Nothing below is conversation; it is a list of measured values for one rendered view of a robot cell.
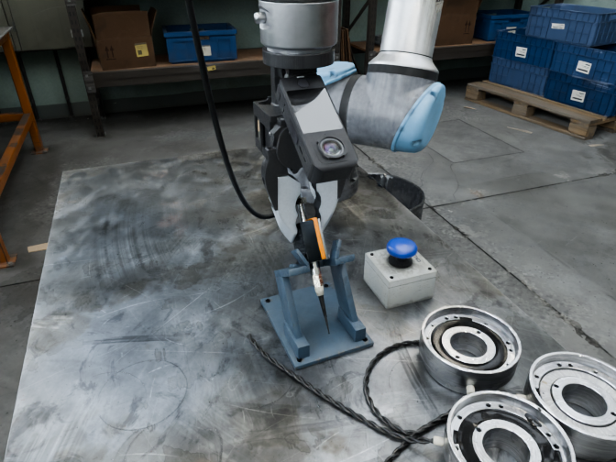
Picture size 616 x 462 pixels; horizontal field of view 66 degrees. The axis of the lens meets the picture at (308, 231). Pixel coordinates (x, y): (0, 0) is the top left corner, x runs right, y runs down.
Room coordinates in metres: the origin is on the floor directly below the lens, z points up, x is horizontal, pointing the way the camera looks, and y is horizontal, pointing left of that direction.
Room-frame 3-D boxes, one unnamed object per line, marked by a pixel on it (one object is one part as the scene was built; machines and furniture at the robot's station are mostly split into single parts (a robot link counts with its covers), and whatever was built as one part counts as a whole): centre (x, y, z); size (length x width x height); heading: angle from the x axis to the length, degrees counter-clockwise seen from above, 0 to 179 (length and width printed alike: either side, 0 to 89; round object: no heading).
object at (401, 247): (0.52, -0.12, 0.85); 0.04 x 0.04 x 0.05
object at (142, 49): (3.65, 1.33, 0.64); 0.49 x 0.40 x 0.37; 115
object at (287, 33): (0.49, 0.01, 1.14); 0.08 x 0.08 x 0.05
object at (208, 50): (3.86, 0.83, 0.56); 0.52 x 0.38 x 0.22; 107
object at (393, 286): (0.53, -0.12, 0.82); 0.08 x 0.07 x 0.05; 20
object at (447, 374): (0.38, -0.18, 0.82); 0.10 x 0.10 x 0.04
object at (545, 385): (0.31, -0.27, 0.82); 0.08 x 0.08 x 0.02
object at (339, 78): (0.84, -0.03, 0.97); 0.13 x 0.12 x 0.14; 63
